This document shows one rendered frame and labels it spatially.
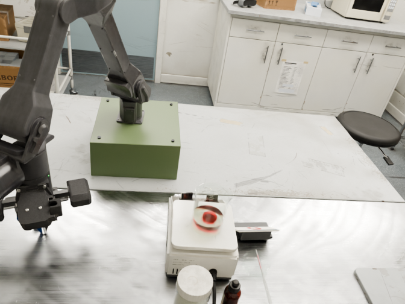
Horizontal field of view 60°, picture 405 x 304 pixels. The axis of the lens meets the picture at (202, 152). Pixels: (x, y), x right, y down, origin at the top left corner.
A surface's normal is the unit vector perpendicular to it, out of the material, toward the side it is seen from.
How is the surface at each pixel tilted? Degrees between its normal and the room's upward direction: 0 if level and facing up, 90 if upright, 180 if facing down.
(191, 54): 90
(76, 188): 2
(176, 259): 90
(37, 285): 0
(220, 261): 90
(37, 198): 24
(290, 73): 90
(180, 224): 0
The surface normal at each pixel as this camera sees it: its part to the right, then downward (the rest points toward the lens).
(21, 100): -0.16, -0.18
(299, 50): 0.10, 0.57
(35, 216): 0.23, -0.52
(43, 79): 0.93, 0.31
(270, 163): 0.15, -0.82
